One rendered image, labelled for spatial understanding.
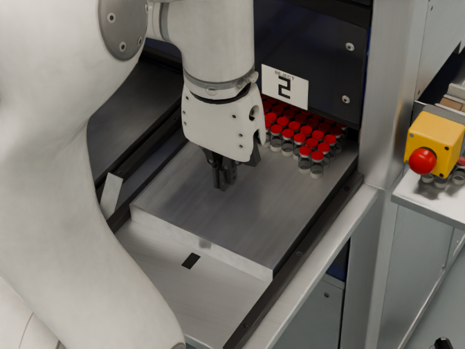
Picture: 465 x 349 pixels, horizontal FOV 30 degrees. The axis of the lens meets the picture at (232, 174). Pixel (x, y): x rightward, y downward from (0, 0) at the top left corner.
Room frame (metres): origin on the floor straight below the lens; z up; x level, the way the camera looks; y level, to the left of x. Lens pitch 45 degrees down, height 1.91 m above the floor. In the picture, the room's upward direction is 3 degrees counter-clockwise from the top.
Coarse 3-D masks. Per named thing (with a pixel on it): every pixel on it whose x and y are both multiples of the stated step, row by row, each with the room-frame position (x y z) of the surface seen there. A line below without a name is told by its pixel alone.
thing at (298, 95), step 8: (264, 72) 1.10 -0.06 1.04; (272, 72) 1.09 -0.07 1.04; (280, 72) 1.08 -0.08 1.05; (264, 80) 1.10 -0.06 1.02; (272, 80) 1.09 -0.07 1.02; (280, 80) 1.08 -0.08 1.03; (296, 80) 1.07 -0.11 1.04; (304, 80) 1.06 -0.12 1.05; (264, 88) 1.10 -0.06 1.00; (272, 88) 1.09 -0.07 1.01; (296, 88) 1.07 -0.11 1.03; (304, 88) 1.06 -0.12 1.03; (272, 96) 1.09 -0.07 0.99; (280, 96) 1.08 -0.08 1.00; (296, 96) 1.07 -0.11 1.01; (304, 96) 1.06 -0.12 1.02; (296, 104) 1.07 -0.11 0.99; (304, 104) 1.06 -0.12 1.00
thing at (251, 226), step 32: (192, 160) 1.06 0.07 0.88; (288, 160) 1.05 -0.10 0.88; (352, 160) 1.01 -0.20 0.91; (160, 192) 0.99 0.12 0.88; (192, 192) 0.99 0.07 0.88; (224, 192) 0.99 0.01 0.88; (256, 192) 0.98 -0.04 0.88; (288, 192) 0.98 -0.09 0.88; (320, 192) 0.98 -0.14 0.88; (160, 224) 0.90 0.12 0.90; (192, 224) 0.92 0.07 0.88; (224, 224) 0.91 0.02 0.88; (256, 224) 0.91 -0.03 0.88; (288, 224) 0.91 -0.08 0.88; (224, 256) 0.84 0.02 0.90; (256, 256) 0.85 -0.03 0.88; (288, 256) 0.83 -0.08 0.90
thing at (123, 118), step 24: (144, 72) 1.31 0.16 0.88; (168, 72) 1.31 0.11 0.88; (120, 96) 1.24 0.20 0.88; (144, 96) 1.24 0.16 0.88; (168, 96) 1.24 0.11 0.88; (96, 120) 1.18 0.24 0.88; (120, 120) 1.17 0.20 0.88; (144, 120) 1.17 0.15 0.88; (96, 144) 1.12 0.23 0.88; (120, 144) 1.11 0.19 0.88; (96, 168) 1.05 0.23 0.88
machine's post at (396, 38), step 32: (384, 0) 0.99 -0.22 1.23; (416, 0) 0.98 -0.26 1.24; (384, 32) 0.99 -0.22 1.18; (416, 32) 0.99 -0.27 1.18; (384, 64) 0.99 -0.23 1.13; (416, 64) 1.01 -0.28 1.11; (384, 96) 0.98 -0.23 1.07; (384, 128) 0.98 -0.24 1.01; (384, 160) 0.98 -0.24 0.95; (384, 192) 0.97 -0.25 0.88; (384, 224) 0.98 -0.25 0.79; (352, 256) 1.00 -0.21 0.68; (384, 256) 0.99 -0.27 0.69; (352, 288) 1.00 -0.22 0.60; (384, 288) 1.02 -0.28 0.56; (352, 320) 0.99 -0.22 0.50
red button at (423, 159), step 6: (414, 150) 0.93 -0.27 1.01; (420, 150) 0.93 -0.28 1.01; (426, 150) 0.92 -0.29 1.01; (414, 156) 0.92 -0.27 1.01; (420, 156) 0.91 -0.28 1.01; (426, 156) 0.91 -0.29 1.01; (432, 156) 0.92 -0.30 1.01; (408, 162) 0.92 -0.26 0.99; (414, 162) 0.91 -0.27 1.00; (420, 162) 0.91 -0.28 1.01; (426, 162) 0.91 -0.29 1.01; (432, 162) 0.91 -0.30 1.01; (414, 168) 0.91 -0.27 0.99; (420, 168) 0.91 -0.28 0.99; (426, 168) 0.90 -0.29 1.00; (432, 168) 0.90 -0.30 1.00
